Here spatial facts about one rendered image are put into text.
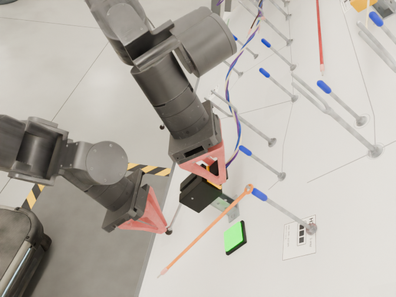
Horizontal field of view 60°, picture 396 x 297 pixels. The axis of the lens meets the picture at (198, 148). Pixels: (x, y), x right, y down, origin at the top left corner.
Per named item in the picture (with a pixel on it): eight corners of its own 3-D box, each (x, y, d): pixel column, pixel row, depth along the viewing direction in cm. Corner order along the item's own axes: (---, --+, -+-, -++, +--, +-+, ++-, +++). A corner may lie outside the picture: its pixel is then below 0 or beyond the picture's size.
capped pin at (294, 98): (300, 96, 58) (264, 66, 55) (293, 104, 58) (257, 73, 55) (296, 93, 59) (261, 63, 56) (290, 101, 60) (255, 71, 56)
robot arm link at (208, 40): (122, 50, 50) (100, 13, 41) (189, 7, 50) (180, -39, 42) (167, 114, 46) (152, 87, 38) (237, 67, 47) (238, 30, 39)
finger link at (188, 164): (239, 155, 54) (213, 107, 49) (245, 184, 48) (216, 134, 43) (200, 171, 55) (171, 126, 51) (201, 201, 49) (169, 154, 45)
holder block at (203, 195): (198, 194, 57) (180, 183, 55) (221, 175, 54) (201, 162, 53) (198, 213, 54) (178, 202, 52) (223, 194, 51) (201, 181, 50)
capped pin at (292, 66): (297, 63, 65) (265, 34, 62) (296, 68, 64) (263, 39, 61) (291, 66, 66) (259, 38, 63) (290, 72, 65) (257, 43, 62)
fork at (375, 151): (385, 154, 38) (299, 78, 32) (369, 161, 39) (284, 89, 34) (381, 141, 39) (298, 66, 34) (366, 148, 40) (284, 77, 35)
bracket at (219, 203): (227, 202, 58) (205, 188, 56) (237, 194, 57) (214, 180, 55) (229, 223, 55) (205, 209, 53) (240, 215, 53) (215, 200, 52)
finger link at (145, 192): (180, 208, 60) (141, 177, 56) (177, 241, 55) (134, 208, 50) (152, 225, 63) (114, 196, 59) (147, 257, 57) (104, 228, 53)
